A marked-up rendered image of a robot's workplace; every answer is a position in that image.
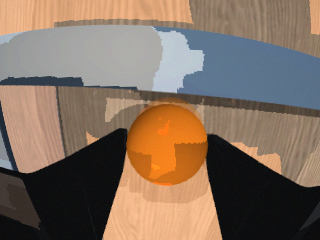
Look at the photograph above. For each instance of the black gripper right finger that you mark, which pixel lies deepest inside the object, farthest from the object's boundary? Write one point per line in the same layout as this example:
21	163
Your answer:
254	202

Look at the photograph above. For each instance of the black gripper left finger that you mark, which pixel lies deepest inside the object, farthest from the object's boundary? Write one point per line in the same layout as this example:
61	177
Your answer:
72	198

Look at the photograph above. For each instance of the clear l-shaped low wall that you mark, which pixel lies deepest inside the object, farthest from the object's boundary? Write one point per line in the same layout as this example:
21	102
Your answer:
31	116

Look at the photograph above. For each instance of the grey l-shaped low wall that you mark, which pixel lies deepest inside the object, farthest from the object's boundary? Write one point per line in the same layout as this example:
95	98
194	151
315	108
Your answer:
160	59

